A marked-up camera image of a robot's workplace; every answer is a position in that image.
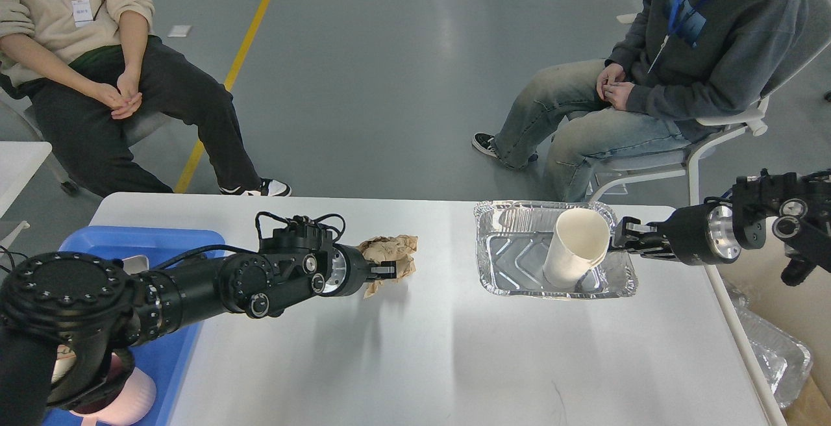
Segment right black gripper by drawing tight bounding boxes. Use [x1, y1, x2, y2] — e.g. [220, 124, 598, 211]
[614, 204, 741, 266]

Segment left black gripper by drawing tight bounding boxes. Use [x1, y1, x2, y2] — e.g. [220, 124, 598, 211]
[321, 244, 398, 297]

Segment brown paper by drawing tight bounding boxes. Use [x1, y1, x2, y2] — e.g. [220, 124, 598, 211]
[357, 234, 419, 299]

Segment white paper cup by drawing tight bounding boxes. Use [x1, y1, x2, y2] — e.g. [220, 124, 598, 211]
[543, 208, 610, 289]

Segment aluminium foil tray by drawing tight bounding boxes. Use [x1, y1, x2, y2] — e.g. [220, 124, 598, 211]
[474, 200, 638, 301]

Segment pink mug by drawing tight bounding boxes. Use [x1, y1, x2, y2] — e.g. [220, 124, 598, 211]
[70, 368, 156, 425]

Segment stainless steel rectangular tray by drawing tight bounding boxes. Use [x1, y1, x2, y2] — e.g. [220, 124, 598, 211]
[121, 255, 149, 275]

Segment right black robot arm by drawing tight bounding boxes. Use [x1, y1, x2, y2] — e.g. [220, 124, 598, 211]
[609, 169, 830, 286]

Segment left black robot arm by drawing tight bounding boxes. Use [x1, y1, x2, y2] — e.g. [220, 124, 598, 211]
[2, 216, 399, 425]

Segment white plastic bin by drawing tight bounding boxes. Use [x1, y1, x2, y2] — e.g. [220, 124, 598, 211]
[703, 219, 830, 425]

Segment foil tray in bin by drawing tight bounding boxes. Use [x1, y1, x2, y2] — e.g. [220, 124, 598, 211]
[722, 279, 813, 409]

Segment person in grey hoodie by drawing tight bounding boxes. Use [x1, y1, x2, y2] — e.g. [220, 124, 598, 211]
[472, 0, 808, 202]

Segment grey white office chair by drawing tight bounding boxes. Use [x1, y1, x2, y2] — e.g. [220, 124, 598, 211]
[586, 0, 830, 205]

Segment white paper on floor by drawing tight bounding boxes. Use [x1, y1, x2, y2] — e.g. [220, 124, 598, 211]
[168, 24, 193, 38]

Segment white side table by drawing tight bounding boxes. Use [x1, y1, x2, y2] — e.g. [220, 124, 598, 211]
[1, 141, 53, 217]

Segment person in beige hoodie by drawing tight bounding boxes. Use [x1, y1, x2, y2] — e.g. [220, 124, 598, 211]
[1, 0, 291, 197]

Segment black cable bundle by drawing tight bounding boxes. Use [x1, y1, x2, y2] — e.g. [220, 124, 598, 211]
[0, 244, 27, 284]

